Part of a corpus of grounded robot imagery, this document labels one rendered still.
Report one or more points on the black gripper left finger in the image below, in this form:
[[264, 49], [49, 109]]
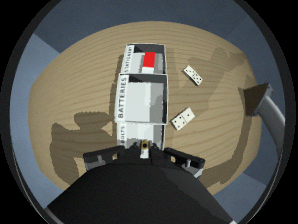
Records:
[[105, 156]]

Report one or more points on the brass hex nut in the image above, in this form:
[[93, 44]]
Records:
[[144, 145]]

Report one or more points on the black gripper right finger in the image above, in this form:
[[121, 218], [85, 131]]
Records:
[[183, 160]]

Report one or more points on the red and white eraser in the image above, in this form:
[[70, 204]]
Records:
[[148, 64]]

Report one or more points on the grey rack of bins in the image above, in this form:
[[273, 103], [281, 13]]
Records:
[[145, 104]]

